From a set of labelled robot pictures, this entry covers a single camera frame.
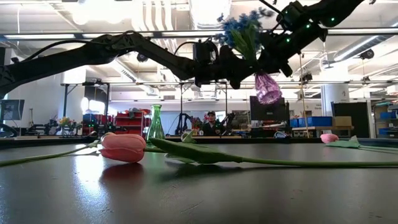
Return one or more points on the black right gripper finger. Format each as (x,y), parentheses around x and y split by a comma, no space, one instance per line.
(265,66)

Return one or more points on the purple glass vase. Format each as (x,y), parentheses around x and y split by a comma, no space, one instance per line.
(267,90)

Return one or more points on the pink artificial tulip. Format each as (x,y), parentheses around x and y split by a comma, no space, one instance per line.
(122,149)
(329,138)

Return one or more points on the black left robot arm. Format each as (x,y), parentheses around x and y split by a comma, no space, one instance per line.
(62,62)

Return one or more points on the black background robot arm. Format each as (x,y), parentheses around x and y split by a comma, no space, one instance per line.
(182,124)

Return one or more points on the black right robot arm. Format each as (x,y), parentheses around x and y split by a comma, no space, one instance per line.
(326,12)

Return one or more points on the green glass vase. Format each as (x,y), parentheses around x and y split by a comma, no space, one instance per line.
(155,130)

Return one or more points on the black boxy ceiling device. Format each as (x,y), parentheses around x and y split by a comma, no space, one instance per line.
(306,77)

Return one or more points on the person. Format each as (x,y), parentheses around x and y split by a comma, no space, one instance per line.
(213,127)

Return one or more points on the small blue plastic bin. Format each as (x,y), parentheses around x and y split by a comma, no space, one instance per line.
(302,122)
(293,122)

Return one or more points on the white round column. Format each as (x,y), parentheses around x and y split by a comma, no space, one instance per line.
(334,99)

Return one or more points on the large blue plastic bin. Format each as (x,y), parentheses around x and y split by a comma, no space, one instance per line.
(318,121)

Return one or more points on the wooden workbench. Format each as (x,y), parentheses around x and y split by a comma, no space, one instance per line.
(311,128)

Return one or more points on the black hanging ceiling device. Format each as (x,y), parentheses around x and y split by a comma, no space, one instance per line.
(367,54)
(141,57)

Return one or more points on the brown cardboard box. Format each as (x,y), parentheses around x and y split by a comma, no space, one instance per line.
(342,121)

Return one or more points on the black cabinet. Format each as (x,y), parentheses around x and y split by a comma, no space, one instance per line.
(357,118)

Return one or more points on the red tool cabinet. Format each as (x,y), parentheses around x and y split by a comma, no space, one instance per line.
(127,123)

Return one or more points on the metal shelving unit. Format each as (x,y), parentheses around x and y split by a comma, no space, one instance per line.
(377,124)

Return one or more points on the black table mat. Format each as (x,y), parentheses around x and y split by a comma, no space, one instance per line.
(217,199)

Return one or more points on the colourful background flower bouquet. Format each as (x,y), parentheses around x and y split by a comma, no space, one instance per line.
(63,121)

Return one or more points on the grey computer monitor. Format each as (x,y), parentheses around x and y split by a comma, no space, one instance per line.
(12,110)

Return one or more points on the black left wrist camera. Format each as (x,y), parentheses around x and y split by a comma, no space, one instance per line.
(203,53)

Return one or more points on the silver round ventilation duct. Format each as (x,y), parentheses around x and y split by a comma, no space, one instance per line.
(210,12)

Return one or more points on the slanted silver ventilation duct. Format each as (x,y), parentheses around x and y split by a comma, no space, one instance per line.
(357,46)

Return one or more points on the black frame stand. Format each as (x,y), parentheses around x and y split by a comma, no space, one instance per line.
(96,93)

